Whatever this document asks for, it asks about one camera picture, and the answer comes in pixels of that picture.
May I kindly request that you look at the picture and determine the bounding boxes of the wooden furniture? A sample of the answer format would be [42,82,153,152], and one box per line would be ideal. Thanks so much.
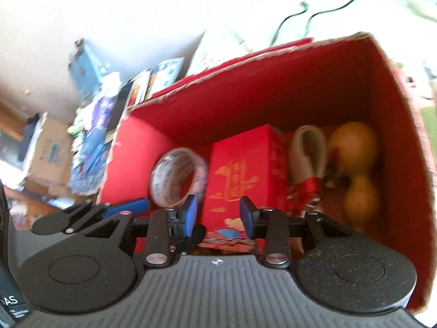
[0,99,28,139]

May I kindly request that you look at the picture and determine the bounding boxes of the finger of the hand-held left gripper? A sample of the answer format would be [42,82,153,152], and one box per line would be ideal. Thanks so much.
[31,198,151,236]

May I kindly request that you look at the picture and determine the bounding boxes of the white power strip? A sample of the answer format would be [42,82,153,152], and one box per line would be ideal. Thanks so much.
[399,0,437,21]

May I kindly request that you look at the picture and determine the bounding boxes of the dark blue cloth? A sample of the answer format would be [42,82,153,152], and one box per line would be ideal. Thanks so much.
[17,113,43,162]

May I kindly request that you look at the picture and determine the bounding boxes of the blue box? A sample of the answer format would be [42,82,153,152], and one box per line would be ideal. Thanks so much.
[68,39,103,96]

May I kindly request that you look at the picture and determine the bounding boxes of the orange cover book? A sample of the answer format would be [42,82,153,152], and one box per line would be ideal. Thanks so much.
[125,70,151,110]

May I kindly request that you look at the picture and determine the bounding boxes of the black cable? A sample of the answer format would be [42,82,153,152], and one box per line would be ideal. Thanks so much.
[275,2,309,46]
[302,0,382,40]

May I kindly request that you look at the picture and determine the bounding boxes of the brown cardboard box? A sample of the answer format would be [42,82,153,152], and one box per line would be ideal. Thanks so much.
[29,118,74,185]

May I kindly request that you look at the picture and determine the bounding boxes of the clear tape roll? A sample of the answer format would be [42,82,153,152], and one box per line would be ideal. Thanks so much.
[150,147,209,210]

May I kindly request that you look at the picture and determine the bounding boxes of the small red gold-printed box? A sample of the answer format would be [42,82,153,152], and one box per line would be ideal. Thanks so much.
[200,125,291,251]

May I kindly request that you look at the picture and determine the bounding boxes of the beige rolled strap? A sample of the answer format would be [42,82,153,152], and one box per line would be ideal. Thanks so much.
[288,125,328,185]

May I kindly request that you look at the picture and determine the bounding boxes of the blue picture book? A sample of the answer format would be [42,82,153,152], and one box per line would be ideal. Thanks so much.
[147,57,185,99]

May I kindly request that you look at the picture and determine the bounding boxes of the pile of assorted packets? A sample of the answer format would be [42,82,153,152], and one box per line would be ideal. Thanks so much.
[68,72,121,195]

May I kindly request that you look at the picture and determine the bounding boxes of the large red cardboard box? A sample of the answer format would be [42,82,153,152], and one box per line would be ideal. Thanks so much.
[97,31,434,317]

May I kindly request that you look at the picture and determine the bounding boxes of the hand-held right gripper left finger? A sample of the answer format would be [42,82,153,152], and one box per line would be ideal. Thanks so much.
[84,194,199,269]

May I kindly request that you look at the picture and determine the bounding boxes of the orange gourd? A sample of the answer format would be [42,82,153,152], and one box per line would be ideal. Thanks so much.
[328,121,381,233]

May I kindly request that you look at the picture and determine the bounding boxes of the red white patterned ribbon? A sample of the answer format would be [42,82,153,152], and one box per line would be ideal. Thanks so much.
[287,176,323,219]

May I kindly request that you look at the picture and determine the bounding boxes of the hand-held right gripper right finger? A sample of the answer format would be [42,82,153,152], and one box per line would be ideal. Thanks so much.
[239,196,345,269]

